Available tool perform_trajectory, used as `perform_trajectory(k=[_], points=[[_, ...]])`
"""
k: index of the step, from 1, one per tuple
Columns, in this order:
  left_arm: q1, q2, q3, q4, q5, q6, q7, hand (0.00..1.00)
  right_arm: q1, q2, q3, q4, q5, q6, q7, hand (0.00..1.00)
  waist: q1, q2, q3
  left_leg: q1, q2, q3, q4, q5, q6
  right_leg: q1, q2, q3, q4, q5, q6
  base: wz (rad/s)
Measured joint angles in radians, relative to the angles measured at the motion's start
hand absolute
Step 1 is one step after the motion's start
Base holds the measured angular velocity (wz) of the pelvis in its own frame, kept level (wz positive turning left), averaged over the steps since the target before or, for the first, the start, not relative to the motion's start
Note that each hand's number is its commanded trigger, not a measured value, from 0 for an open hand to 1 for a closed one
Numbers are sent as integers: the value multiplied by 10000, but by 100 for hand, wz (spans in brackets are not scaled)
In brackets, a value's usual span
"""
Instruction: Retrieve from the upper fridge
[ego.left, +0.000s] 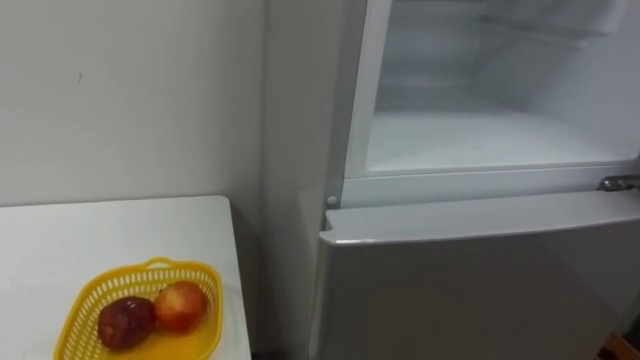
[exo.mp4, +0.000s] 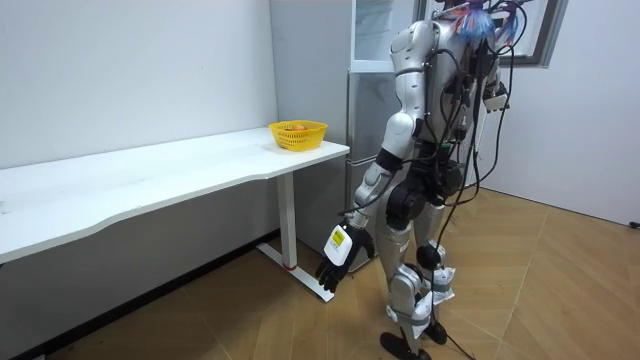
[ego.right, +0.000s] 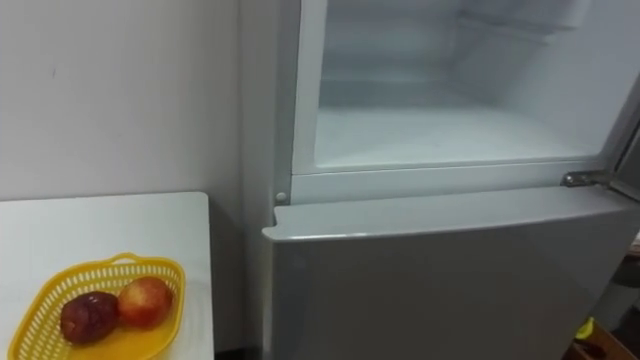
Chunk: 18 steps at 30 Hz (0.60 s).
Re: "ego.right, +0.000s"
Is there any yellow plastic basket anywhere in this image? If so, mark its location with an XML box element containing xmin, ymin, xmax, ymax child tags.
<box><xmin>6</xmin><ymin>252</ymin><xmax>187</xmax><ymax>360</ymax></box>

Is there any red yellow apple soft toy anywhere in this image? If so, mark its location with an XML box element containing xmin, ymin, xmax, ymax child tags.
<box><xmin>117</xmin><ymin>276</ymin><xmax>175</xmax><ymax>330</ymax></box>

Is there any yellow green small object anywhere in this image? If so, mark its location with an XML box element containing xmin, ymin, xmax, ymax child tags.
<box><xmin>575</xmin><ymin>316</ymin><xmax>596</xmax><ymax>341</ymax></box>

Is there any dark red apple soft toy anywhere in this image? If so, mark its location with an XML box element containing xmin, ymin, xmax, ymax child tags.
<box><xmin>59</xmin><ymin>291</ymin><xmax>121</xmax><ymax>346</ymax></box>

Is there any brown wooden furniture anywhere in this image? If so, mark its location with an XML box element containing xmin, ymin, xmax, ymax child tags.
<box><xmin>562</xmin><ymin>319</ymin><xmax>640</xmax><ymax>360</ymax></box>

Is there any open grey fridge door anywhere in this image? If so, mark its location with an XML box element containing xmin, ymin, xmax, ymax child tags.
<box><xmin>607</xmin><ymin>117</ymin><xmax>640</xmax><ymax>203</ymax></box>

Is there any grey fridge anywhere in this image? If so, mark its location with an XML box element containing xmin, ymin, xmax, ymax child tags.
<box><xmin>237</xmin><ymin>0</ymin><xmax>640</xmax><ymax>360</ymax></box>

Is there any white table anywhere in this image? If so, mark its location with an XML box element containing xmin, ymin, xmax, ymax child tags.
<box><xmin>0</xmin><ymin>191</ymin><xmax>215</xmax><ymax>360</ymax></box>

